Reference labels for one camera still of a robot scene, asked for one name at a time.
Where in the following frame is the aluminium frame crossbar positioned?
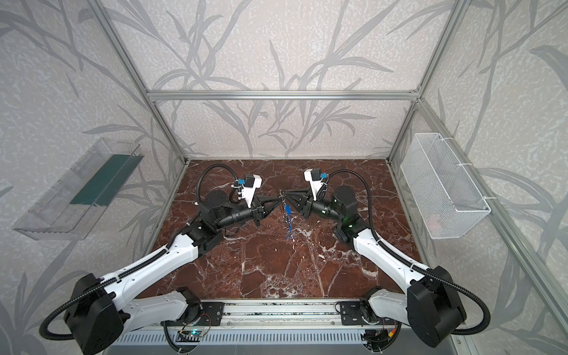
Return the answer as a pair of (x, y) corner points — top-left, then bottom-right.
(146, 90), (418, 101)

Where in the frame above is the clear plastic wall shelf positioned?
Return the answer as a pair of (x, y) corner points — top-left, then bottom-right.
(13, 138), (144, 241)

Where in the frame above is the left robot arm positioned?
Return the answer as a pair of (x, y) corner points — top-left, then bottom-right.
(64, 190), (282, 354)

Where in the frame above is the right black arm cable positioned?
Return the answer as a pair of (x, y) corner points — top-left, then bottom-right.
(325, 169), (492, 336)

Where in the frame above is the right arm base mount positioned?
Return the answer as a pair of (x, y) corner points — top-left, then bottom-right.
(335, 300), (396, 327)

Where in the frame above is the aluminium front rail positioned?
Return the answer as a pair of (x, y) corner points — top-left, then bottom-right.
(92, 298), (467, 331)

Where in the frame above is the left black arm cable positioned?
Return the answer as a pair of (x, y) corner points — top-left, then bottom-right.
(38, 163), (243, 342)

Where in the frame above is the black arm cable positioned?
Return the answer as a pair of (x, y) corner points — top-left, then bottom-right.
(325, 169), (492, 336)
(38, 163), (243, 342)

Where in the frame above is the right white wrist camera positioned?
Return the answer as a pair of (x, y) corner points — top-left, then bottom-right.
(304, 168), (328, 201)

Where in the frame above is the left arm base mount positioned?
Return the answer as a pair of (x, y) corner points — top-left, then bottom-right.
(178, 302), (225, 327)

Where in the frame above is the white wire mesh basket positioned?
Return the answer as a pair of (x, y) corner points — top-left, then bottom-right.
(401, 133), (491, 240)

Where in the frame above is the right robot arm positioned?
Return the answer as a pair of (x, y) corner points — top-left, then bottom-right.
(284, 186), (467, 348)

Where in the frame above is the green circuit board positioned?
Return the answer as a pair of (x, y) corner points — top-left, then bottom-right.
(178, 329), (208, 343)

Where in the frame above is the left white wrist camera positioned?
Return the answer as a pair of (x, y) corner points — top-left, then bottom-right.
(236, 174), (262, 208)

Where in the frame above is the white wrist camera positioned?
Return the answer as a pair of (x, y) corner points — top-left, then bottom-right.
(236, 174), (262, 208)
(304, 168), (328, 201)

